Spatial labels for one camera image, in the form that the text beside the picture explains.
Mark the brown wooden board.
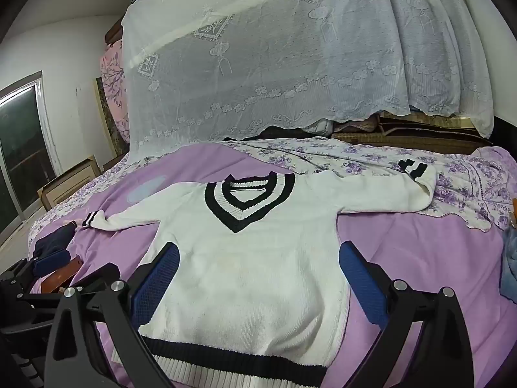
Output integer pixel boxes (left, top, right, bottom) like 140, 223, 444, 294
106, 22, 124, 45

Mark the dark framed panel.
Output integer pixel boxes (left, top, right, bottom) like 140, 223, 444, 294
95, 76, 130, 158

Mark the purple bed sheet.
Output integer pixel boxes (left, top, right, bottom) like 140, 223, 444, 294
28, 142, 517, 388

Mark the pink floral blanket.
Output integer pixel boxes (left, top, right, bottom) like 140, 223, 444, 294
100, 42, 132, 142

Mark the white lace cover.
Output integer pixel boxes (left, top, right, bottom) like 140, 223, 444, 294
121, 0, 495, 160

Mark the blue denim cloth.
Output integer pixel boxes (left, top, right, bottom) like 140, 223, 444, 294
500, 226, 517, 304

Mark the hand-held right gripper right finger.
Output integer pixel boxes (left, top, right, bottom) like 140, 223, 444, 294
335, 240, 473, 388

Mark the woven mat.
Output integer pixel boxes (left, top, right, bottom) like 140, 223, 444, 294
331, 113, 493, 154

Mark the brown leather item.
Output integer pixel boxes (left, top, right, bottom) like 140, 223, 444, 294
40, 256, 83, 294

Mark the window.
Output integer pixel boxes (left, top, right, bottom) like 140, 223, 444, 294
0, 70, 57, 247

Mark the purple floral quilt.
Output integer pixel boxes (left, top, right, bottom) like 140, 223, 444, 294
28, 135, 513, 251

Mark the dark cloth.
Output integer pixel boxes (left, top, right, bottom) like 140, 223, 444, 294
224, 125, 320, 142

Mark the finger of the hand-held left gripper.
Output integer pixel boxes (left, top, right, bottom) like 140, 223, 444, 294
76, 262, 122, 292

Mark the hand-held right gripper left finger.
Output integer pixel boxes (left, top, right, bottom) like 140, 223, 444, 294
42, 242, 181, 388

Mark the navy cloth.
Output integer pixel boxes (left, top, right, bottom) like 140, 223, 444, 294
32, 222, 81, 277

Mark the white sweater with black stripes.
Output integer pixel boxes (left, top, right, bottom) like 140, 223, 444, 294
83, 157, 439, 388

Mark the cardboard box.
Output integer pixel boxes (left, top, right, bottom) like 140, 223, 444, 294
37, 156, 101, 211

